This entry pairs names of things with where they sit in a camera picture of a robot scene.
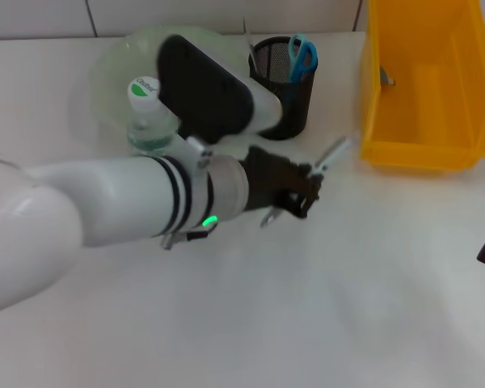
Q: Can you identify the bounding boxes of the yellow plastic bin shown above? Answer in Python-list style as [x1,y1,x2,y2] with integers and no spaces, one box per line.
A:
[360,0,485,174]

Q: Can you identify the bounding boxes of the blue scissors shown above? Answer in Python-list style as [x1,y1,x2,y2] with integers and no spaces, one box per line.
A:
[287,33,318,82]

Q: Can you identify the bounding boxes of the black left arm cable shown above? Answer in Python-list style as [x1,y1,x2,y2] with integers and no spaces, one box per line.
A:
[160,220,220,251]

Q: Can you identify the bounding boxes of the green glass fruit bowl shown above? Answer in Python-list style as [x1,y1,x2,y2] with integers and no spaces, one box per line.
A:
[89,24,251,154]

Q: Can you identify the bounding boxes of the black mesh pen holder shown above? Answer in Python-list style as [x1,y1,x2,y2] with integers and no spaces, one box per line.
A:
[247,36,319,141]

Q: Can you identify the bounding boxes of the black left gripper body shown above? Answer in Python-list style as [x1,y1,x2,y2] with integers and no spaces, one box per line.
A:
[242,145,309,212]

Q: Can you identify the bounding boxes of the silver grey pen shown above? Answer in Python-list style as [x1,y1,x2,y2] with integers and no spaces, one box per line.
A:
[260,137,353,228]

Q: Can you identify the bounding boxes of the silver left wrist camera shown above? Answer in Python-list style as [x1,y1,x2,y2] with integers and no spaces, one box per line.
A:
[184,135,212,169]

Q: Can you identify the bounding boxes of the clear green-label water bottle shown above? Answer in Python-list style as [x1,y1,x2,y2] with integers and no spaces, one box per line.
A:
[126,75,185,158]

